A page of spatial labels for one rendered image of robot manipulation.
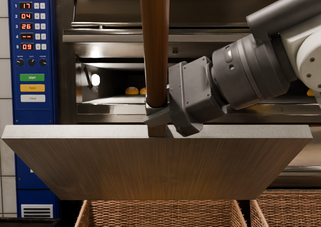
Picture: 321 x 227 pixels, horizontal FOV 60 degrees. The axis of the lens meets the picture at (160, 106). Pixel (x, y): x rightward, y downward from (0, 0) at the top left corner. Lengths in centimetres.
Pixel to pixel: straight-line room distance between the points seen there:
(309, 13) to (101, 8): 86
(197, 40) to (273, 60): 58
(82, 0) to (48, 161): 69
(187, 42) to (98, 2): 39
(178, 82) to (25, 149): 33
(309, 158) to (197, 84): 87
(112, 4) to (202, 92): 78
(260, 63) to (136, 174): 40
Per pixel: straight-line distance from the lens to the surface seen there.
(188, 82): 40
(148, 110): 42
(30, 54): 113
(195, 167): 61
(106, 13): 109
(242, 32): 95
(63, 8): 114
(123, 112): 106
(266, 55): 35
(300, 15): 35
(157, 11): 30
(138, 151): 54
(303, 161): 120
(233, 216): 113
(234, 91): 36
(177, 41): 91
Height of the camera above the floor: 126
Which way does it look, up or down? 5 degrees down
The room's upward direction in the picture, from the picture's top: straight up
